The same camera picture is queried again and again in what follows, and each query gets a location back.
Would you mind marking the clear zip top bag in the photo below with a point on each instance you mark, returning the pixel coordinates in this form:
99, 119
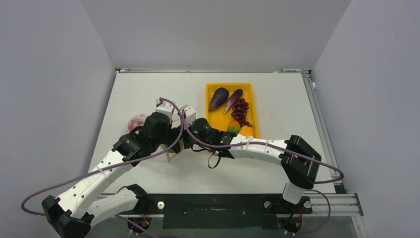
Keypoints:
134, 127

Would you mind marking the dark red grape bunch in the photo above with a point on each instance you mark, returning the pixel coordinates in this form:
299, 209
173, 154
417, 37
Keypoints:
239, 112

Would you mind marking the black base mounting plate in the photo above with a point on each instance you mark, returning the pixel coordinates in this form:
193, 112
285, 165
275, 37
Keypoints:
220, 211

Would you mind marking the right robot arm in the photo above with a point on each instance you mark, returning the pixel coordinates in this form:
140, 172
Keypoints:
298, 159

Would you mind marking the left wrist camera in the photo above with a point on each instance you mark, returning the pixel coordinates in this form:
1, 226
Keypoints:
165, 108

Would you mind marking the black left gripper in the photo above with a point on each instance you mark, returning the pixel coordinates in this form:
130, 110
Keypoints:
167, 139

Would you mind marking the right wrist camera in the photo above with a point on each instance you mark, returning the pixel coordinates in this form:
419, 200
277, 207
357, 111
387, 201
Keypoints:
190, 114

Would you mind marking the yellow plastic tray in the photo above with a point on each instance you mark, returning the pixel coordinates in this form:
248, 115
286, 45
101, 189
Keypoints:
218, 119

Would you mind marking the slim purple eggplant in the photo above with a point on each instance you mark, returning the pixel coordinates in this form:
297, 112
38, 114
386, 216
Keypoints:
237, 94

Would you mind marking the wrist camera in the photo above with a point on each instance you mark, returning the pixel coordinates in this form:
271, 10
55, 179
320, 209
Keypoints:
165, 108
190, 114

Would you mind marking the marker pen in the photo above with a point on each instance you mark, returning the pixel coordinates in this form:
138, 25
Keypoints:
291, 70

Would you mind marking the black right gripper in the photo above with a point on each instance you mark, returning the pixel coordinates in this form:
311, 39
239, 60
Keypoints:
186, 143

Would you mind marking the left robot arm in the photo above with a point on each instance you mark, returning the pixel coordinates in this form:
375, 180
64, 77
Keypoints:
73, 213

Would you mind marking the yellow bell pepper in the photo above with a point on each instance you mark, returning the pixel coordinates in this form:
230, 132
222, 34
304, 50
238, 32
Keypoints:
246, 131

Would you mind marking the green orange mango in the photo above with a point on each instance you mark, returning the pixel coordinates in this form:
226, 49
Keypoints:
234, 126

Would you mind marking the dark purple round eggplant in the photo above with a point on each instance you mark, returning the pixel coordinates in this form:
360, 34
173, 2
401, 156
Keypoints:
219, 97

